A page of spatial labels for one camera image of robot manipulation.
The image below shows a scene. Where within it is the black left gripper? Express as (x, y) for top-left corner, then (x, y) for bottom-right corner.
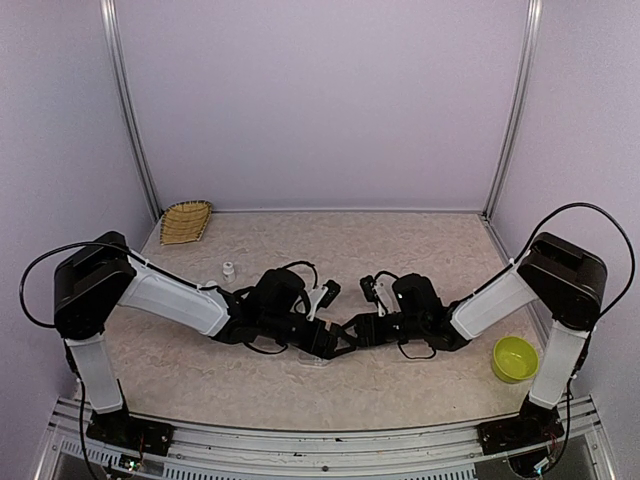
(261, 311), (358, 361)

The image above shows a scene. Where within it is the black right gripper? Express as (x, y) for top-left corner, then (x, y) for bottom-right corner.
(343, 312), (427, 347)

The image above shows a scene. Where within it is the clear plastic pill organizer box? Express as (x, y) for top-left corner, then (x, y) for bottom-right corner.
(297, 351), (330, 368)

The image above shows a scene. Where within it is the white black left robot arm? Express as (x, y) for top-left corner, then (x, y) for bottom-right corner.
(54, 231), (357, 445)

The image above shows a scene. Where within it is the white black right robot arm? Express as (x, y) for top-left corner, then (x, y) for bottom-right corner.
(344, 232), (608, 444)

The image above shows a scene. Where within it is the green plastic bowl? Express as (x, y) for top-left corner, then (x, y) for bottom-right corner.
(491, 336), (539, 384)

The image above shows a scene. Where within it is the woven bamboo tray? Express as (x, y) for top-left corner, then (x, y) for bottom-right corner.
(160, 200), (213, 245)

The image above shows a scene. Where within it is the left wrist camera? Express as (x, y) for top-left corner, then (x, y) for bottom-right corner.
(306, 280), (341, 321)

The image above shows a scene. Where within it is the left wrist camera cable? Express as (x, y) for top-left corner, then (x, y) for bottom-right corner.
(282, 259), (321, 291)

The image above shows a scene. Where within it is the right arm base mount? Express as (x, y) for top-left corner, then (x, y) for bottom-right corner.
(476, 396), (565, 455)

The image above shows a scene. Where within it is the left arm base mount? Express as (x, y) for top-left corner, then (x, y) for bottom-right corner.
(86, 402), (174, 457)

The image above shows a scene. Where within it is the aluminium front frame rail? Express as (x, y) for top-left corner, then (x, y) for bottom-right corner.
(28, 397), (618, 479)

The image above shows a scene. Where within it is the aluminium right corner post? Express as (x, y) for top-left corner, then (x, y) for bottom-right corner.
(483, 0), (543, 223)

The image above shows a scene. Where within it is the aluminium corner post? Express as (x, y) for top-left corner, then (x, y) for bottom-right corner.
(483, 0), (543, 223)
(100, 0), (163, 222)

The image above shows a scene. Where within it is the aluminium left corner post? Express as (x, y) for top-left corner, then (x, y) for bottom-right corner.
(100, 0), (163, 222)

